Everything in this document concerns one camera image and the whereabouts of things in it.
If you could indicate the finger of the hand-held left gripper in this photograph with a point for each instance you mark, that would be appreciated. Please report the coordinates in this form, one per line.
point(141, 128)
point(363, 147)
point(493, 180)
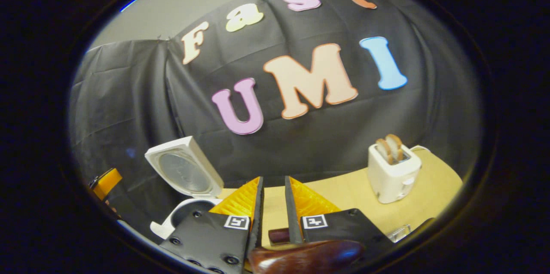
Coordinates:
point(109, 179)

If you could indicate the clear plastic container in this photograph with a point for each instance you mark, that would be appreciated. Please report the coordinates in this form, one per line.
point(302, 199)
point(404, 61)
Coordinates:
point(398, 233)

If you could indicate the toast slice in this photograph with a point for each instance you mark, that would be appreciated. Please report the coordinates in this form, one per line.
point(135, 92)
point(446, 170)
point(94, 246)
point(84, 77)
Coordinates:
point(394, 145)
point(383, 149)

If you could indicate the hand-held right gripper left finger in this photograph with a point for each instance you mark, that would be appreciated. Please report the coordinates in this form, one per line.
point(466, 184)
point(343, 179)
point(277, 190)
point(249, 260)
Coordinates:
point(257, 222)

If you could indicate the white rice cooker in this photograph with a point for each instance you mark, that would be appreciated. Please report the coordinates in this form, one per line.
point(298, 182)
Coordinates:
point(184, 171)

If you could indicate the white toaster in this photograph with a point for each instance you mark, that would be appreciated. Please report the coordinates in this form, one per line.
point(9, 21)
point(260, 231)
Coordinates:
point(393, 179)

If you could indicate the brown wooden spoon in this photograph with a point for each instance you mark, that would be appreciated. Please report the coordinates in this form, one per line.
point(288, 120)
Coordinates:
point(305, 259)

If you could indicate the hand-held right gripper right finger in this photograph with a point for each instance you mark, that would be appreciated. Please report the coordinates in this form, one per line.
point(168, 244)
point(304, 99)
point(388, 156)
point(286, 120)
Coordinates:
point(292, 222)

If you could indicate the black backdrop cloth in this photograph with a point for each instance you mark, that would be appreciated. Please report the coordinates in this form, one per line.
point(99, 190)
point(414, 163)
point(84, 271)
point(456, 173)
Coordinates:
point(309, 145)

